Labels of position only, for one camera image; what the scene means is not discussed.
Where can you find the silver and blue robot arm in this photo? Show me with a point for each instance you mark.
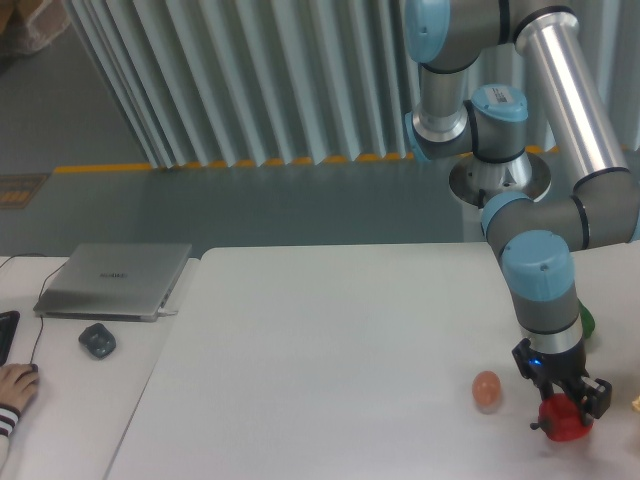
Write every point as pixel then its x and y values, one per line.
pixel 532 241

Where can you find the white folding partition screen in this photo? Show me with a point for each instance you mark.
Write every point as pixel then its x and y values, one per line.
pixel 259 82

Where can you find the striped sleeve forearm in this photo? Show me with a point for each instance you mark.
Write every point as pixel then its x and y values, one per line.
pixel 9 418

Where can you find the red bell pepper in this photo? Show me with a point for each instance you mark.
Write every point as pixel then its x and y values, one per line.
pixel 565 420

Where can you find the white usb plug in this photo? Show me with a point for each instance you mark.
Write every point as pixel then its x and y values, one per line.
pixel 167 313

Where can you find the brown egg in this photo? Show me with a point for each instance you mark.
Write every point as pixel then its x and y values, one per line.
pixel 486 388

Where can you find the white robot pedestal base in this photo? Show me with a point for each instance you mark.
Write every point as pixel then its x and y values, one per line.
pixel 471 217

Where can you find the dark grey earbuds case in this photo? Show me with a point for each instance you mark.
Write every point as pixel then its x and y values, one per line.
pixel 98 341

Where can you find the black keyboard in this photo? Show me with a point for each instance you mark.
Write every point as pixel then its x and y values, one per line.
pixel 8 325

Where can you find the green bell pepper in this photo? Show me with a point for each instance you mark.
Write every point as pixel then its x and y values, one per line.
pixel 587 320

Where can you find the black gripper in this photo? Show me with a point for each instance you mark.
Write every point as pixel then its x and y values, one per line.
pixel 567 370

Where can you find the cardboard boxes in plastic wrap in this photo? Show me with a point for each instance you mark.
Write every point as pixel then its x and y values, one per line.
pixel 28 27

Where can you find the silver closed laptop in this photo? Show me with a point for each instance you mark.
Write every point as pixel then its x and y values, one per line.
pixel 118 281

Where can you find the person's hand on mouse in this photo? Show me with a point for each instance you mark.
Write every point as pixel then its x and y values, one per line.
pixel 9 391

